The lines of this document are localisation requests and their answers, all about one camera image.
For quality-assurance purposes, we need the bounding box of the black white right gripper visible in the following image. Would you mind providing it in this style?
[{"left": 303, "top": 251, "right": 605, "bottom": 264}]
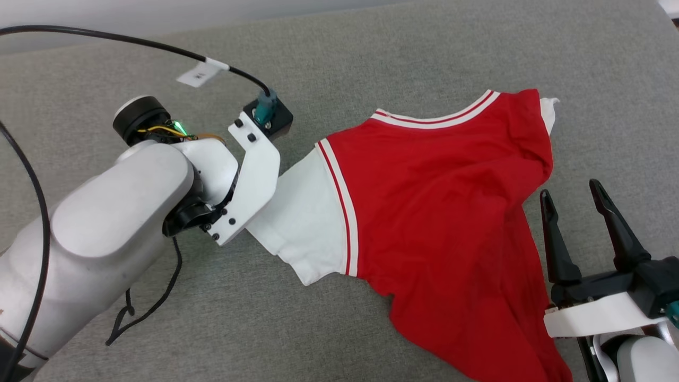
[{"left": 540, "top": 179, "right": 679, "bottom": 338}]

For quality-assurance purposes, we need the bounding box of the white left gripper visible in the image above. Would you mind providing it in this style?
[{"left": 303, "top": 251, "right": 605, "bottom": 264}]
[{"left": 178, "top": 118, "right": 280, "bottom": 246}]

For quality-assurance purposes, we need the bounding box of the thin black dangling cord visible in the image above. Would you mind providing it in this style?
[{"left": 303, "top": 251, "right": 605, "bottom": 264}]
[{"left": 105, "top": 236, "right": 184, "bottom": 346}]

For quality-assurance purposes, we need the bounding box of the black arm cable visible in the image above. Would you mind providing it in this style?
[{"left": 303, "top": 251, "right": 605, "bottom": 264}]
[{"left": 0, "top": 121, "right": 51, "bottom": 382}]

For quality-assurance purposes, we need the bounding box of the white cable label tag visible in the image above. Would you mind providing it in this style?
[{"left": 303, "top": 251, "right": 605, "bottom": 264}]
[{"left": 177, "top": 58, "right": 230, "bottom": 88}]

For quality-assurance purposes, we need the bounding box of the thick black camera cable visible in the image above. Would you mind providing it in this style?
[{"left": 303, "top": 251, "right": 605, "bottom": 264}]
[{"left": 0, "top": 25, "right": 271, "bottom": 99}]

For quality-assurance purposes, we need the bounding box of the red and white t-shirt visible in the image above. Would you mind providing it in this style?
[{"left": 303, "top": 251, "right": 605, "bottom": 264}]
[{"left": 247, "top": 89, "right": 573, "bottom": 382}]

